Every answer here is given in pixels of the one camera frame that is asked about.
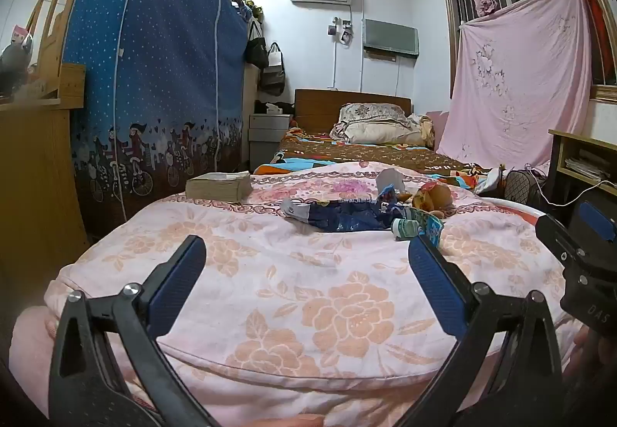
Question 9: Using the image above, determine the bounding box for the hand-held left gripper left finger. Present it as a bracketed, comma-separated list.
[48, 235, 223, 427]

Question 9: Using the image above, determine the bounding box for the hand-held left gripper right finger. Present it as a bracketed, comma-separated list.
[386, 234, 565, 427]

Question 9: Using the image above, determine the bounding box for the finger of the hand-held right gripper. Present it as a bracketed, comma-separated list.
[535, 200, 617, 273]

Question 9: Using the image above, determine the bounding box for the person's right hand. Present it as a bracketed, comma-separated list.
[564, 328, 608, 389]

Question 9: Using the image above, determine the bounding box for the stack of papers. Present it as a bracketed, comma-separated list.
[564, 150, 610, 182]

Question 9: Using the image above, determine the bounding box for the green blue packet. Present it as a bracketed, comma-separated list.
[419, 214, 445, 247]

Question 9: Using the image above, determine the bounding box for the wooden desk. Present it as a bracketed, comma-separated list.
[548, 129, 617, 216]

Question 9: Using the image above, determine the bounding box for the quilted checked bag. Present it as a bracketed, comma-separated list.
[504, 168, 545, 206]

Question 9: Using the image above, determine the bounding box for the brown teddy bear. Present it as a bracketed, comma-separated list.
[411, 181, 455, 218]

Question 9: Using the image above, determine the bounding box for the thick book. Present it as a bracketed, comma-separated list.
[185, 171, 253, 203]

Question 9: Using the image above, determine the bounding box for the pink floral quilt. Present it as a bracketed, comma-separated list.
[14, 162, 579, 427]

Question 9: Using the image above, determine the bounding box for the pink hanging sheet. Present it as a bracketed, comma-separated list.
[436, 0, 593, 170]

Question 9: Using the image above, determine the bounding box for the brown colourful blanket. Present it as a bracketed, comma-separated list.
[253, 128, 497, 189]

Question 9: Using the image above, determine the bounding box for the wooden cabinet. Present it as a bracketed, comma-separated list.
[0, 94, 90, 312]

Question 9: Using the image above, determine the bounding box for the floral pillow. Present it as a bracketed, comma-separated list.
[330, 103, 435, 148]

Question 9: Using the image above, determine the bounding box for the white nightstand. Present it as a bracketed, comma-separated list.
[248, 113, 292, 158]

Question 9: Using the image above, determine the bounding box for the red cloth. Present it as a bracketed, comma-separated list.
[578, 0, 609, 71]

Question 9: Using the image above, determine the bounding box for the wooden headboard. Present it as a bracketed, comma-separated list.
[294, 88, 412, 131]

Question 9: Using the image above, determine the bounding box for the grey handbag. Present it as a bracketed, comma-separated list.
[260, 42, 286, 96]

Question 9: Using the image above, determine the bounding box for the black handbag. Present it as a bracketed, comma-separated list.
[245, 19, 269, 69]

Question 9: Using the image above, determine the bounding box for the grey plush toy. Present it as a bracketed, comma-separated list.
[0, 24, 35, 96]

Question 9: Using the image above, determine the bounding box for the wooden stair railing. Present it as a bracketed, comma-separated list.
[24, 0, 97, 105]

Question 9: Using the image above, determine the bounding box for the white cable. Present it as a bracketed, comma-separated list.
[525, 164, 617, 207]

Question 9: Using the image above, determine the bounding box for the green covered wall unit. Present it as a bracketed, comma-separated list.
[364, 19, 419, 56]

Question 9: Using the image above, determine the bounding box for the wall socket with plugs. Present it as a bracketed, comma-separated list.
[328, 16, 354, 45]

